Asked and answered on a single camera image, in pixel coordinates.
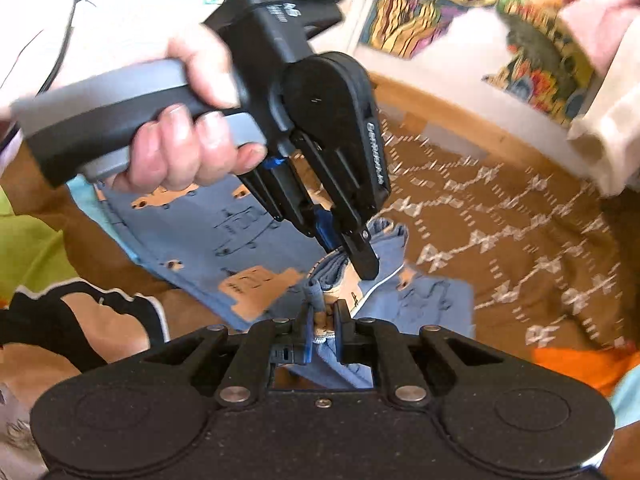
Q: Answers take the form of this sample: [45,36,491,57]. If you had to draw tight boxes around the blue car-print pants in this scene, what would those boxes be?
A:
[92,180,476,391]

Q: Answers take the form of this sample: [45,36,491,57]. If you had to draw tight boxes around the orange purple swirl drawing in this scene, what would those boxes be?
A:
[359,0,507,59]

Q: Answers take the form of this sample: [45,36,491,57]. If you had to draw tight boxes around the pink cloth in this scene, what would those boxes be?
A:
[556,0,640,75]

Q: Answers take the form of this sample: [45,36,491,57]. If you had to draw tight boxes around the dark multicolour wall poster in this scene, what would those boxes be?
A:
[481,0,602,127]

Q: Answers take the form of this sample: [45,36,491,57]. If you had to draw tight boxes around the cream hanging garment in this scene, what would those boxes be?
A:
[566,25,640,197]

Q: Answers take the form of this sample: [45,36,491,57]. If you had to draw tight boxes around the person's left hand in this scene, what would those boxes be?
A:
[125,22,268,194]

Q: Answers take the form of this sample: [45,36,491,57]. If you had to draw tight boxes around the wooden bed frame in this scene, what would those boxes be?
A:
[367,72,596,181]

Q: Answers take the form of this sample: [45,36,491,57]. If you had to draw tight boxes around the black white-trimmed shorts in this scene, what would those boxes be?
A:
[0,280,169,377]

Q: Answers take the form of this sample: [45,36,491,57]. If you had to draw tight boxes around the yellow-green cloth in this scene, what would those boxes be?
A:
[0,184,82,307]

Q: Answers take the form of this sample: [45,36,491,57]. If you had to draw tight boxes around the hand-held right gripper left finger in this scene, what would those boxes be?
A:
[142,304,316,409]

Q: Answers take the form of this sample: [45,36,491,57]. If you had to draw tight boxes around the brown blue orange bedsheet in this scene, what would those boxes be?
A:
[0,145,640,431]

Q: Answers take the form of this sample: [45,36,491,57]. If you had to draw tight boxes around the brown white-patterned blanket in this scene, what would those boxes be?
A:
[345,105,640,356]

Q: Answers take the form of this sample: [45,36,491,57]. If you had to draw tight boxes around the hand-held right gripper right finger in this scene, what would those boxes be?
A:
[333,301,507,409]

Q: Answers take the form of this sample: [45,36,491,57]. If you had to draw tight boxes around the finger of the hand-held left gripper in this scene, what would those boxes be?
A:
[239,156,343,256]
[290,130,381,282]

